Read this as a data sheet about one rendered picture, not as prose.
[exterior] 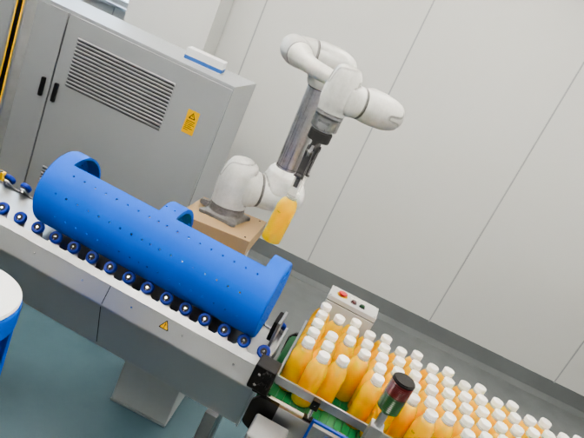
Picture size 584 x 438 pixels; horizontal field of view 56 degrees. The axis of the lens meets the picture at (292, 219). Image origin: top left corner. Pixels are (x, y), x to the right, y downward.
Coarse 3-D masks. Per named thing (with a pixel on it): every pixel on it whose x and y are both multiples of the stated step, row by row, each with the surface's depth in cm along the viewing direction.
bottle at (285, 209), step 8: (280, 200) 183; (288, 200) 181; (296, 200) 182; (280, 208) 181; (288, 208) 181; (272, 216) 184; (280, 216) 182; (288, 216) 182; (272, 224) 184; (280, 224) 183; (288, 224) 184; (264, 232) 186; (272, 232) 184; (280, 232) 184; (272, 240) 185; (280, 240) 187
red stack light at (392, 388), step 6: (390, 384) 143; (396, 384) 142; (390, 390) 143; (396, 390) 142; (402, 390) 141; (408, 390) 141; (390, 396) 143; (396, 396) 142; (402, 396) 142; (408, 396) 143
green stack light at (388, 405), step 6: (384, 390) 145; (384, 396) 144; (378, 402) 146; (384, 402) 144; (390, 402) 143; (396, 402) 142; (402, 402) 143; (384, 408) 144; (390, 408) 143; (396, 408) 143; (390, 414) 144; (396, 414) 144
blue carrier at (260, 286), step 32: (64, 160) 188; (64, 192) 183; (96, 192) 183; (64, 224) 186; (96, 224) 182; (128, 224) 180; (160, 224) 180; (192, 224) 203; (128, 256) 182; (160, 256) 179; (192, 256) 177; (224, 256) 178; (192, 288) 179; (224, 288) 176; (256, 288) 175; (224, 320) 182; (256, 320) 175
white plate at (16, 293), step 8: (0, 272) 151; (0, 280) 148; (8, 280) 149; (0, 288) 145; (8, 288) 146; (16, 288) 148; (0, 296) 142; (8, 296) 143; (16, 296) 145; (0, 304) 140; (8, 304) 141; (16, 304) 142; (0, 312) 137; (8, 312) 138; (0, 320) 136
